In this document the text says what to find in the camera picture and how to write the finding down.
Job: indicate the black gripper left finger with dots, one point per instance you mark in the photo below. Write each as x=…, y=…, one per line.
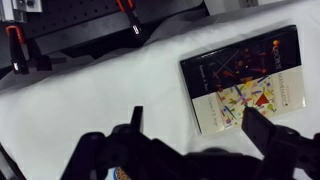
x=136, y=116

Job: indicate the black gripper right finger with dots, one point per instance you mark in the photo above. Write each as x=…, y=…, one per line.
x=256, y=126

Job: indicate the white tablecloth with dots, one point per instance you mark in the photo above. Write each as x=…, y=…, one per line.
x=100, y=96

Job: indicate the discrete mathematics book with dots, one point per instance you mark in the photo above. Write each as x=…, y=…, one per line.
x=233, y=73

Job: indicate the black orange bar clamp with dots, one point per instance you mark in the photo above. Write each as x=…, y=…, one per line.
x=16, y=50
x=133, y=23

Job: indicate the aluminium extrusion rail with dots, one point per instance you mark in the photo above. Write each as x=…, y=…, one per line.
x=16, y=8

